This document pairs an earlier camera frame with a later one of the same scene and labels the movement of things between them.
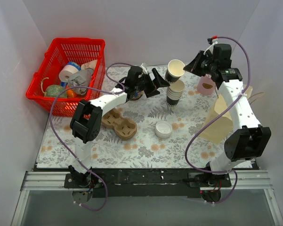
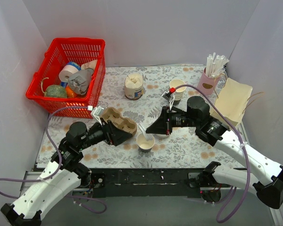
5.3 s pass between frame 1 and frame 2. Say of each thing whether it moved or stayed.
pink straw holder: stayed
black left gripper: moved
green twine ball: stayed
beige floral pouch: stayed
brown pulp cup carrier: stayed
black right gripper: moved
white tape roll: stayed
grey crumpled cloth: stayed
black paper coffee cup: moved
